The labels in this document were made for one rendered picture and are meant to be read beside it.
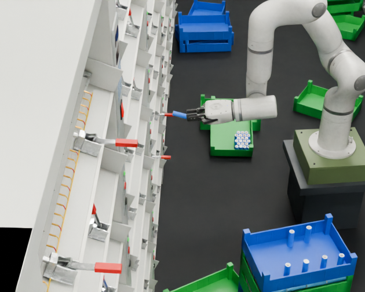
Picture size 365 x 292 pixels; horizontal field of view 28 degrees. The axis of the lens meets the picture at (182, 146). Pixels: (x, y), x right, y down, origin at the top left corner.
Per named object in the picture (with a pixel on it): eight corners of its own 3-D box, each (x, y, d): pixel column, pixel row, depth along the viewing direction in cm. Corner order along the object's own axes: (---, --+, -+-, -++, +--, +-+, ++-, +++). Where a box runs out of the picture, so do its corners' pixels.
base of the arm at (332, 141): (353, 132, 302) (360, 95, 291) (358, 160, 287) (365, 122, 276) (306, 130, 303) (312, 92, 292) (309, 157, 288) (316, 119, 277)
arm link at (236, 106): (239, 93, 272) (231, 94, 272) (240, 107, 265) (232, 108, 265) (241, 111, 277) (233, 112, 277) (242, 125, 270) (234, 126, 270)
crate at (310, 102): (361, 108, 379) (363, 95, 374) (347, 128, 365) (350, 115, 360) (307, 91, 391) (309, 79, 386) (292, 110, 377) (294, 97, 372)
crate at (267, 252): (327, 230, 240) (330, 212, 235) (354, 275, 225) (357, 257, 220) (241, 247, 234) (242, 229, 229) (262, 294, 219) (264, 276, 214)
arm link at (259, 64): (245, 29, 263) (243, 99, 282) (248, 51, 251) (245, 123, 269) (270, 29, 263) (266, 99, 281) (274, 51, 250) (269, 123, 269)
